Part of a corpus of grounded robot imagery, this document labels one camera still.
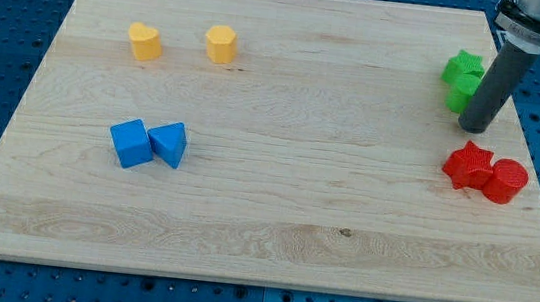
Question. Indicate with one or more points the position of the yellow hexagon block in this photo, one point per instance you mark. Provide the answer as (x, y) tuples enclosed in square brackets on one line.
[(221, 44)]

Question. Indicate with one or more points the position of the wooden board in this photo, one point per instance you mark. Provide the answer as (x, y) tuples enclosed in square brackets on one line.
[(313, 160)]

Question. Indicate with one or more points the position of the blue triangle block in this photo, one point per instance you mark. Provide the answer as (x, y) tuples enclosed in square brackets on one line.
[(169, 143)]

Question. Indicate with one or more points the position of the blue cube block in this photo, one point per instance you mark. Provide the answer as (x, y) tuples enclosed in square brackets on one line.
[(131, 143)]

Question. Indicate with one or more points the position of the yellow heart block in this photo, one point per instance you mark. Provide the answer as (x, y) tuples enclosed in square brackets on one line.
[(145, 41)]

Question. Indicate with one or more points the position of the green cylinder block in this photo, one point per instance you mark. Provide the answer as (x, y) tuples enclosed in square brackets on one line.
[(461, 91)]

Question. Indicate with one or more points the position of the red star block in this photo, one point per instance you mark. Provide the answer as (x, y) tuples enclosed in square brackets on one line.
[(469, 167)]

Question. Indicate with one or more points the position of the green star block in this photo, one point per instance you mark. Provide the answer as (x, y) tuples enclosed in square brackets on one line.
[(461, 64)]

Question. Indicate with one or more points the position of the red cylinder block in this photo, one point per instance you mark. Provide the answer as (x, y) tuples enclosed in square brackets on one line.
[(508, 179)]

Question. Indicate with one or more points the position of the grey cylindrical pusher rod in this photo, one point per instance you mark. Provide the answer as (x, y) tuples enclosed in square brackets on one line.
[(501, 79)]

